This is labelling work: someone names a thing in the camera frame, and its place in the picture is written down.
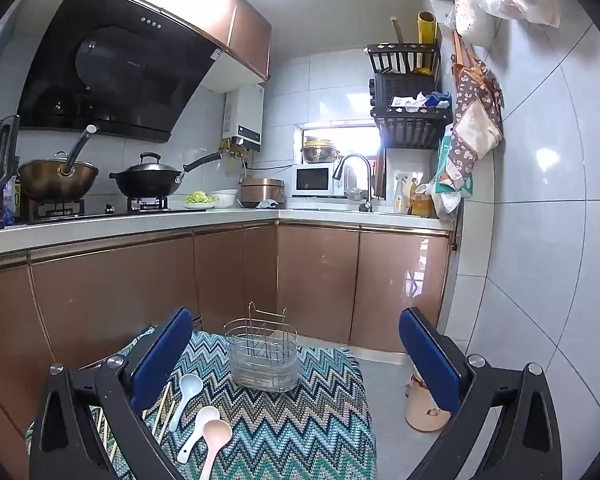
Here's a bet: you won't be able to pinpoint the light blue ceramic spoon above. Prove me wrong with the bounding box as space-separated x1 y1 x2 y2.
168 374 202 431

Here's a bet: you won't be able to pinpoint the white ceramic spoon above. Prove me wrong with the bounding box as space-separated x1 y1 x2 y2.
176 405 221 464

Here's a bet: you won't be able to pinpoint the wire utensil holder basket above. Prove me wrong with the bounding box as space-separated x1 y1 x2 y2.
224 301 300 393

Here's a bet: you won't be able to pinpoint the beige pink ceramic spoon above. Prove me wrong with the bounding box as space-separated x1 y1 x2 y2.
199 419 233 480

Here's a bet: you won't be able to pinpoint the kitchen sink faucet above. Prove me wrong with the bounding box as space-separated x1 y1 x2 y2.
332 153 374 212

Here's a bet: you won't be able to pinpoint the trash bin with liner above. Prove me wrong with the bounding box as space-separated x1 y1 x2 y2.
404 365 451 434

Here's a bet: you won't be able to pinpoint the lower copper cabinets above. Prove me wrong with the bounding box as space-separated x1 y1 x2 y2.
0 220 450 479

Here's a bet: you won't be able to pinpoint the zigzag patterned table mat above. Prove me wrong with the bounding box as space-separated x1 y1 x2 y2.
27 328 377 479

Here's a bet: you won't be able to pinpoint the plate of green vegetables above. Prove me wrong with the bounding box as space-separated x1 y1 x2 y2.
184 191 215 210

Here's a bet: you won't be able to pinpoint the white bowl on counter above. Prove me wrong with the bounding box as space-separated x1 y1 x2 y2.
209 190 238 209

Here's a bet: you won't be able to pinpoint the black wok with lid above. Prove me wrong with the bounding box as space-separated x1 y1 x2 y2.
109 152 222 198

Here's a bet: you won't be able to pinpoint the copper rice cooker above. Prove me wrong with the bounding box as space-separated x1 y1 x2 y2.
238 178 286 208

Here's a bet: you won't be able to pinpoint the orange detergent bottle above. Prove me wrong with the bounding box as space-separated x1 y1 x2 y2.
410 184 434 218

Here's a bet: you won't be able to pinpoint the gas stove top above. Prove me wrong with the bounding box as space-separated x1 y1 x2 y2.
20 197 184 224

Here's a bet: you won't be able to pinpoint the white microwave oven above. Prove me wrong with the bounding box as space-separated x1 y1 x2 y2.
291 162 356 198

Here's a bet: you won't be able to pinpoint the steel pot above microwave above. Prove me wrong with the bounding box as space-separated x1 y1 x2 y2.
301 139 339 164

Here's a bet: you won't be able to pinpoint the white gas water heater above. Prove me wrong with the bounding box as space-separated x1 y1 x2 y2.
222 84 264 152

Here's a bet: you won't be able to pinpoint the brown patterned hanging apron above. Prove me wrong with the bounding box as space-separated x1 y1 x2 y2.
445 32 504 191

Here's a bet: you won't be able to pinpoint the black range hood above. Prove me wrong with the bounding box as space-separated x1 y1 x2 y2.
18 0 220 143

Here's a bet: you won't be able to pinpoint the yellow roll on rack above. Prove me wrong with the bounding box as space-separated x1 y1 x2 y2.
416 11 437 75

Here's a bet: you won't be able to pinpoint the brass wok with handle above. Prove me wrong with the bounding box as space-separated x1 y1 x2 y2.
18 125 99 204

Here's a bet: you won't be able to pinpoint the black wall dish rack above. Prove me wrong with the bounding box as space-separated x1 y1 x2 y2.
364 42 452 150

